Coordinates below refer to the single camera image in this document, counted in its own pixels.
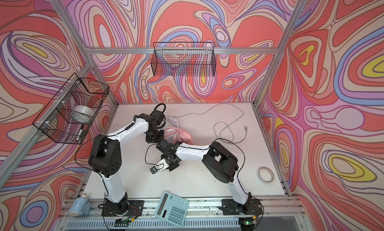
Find white headphones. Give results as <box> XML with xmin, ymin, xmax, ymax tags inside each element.
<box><xmin>165</xmin><ymin>117</ymin><xmax>181</xmax><ymax>129</ymax></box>

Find green circuit board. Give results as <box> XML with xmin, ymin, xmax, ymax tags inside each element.
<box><xmin>114</xmin><ymin>219</ymin><xmax>132</xmax><ymax>228</ymax></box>

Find black marker in basket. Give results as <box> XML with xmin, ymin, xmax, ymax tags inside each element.
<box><xmin>76</xmin><ymin>125</ymin><xmax>84</xmax><ymax>142</ymax></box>

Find black wire basket left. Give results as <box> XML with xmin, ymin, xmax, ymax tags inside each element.
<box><xmin>33</xmin><ymin>73</ymin><xmax>109</xmax><ymax>145</ymax></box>

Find black wire basket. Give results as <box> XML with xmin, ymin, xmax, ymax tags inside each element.
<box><xmin>151</xmin><ymin>41</ymin><xmax>217</xmax><ymax>77</ymax></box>
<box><xmin>33</xmin><ymin>73</ymin><xmax>109</xmax><ymax>145</ymax></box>

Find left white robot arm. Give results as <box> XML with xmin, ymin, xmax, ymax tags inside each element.
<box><xmin>88</xmin><ymin>110</ymin><xmax>166</xmax><ymax>210</ymax></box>

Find teal calculator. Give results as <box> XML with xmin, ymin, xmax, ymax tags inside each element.
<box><xmin>155</xmin><ymin>192</ymin><xmax>190</xmax><ymax>227</ymax></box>

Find grey tape roll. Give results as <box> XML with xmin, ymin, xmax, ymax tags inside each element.
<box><xmin>70</xmin><ymin>105</ymin><xmax>95</xmax><ymax>125</ymax></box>

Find black wire basket back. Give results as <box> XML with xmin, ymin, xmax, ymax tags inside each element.
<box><xmin>151</xmin><ymin>41</ymin><xmax>217</xmax><ymax>77</ymax></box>

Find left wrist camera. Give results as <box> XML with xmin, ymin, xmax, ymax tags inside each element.
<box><xmin>151</xmin><ymin>103</ymin><xmax>166</xmax><ymax>126</ymax></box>

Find grey headphone cable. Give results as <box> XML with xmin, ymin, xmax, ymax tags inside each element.
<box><xmin>173</xmin><ymin>103</ymin><xmax>248</xmax><ymax>145</ymax></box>

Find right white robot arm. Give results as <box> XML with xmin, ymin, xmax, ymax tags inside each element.
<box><xmin>151</xmin><ymin>140</ymin><xmax>252</xmax><ymax>208</ymax></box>

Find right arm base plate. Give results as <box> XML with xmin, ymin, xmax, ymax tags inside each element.
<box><xmin>219</xmin><ymin>199</ymin><xmax>264</xmax><ymax>217</ymax></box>

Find pink headphones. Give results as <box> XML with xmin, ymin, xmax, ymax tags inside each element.
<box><xmin>164</xmin><ymin>127</ymin><xmax>193</xmax><ymax>145</ymax></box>

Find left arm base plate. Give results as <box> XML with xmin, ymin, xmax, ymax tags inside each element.
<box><xmin>102</xmin><ymin>200</ymin><xmax>144</xmax><ymax>218</ymax></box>

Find white tape roll on table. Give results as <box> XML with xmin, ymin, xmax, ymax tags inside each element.
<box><xmin>257</xmin><ymin>167</ymin><xmax>275</xmax><ymax>184</ymax></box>

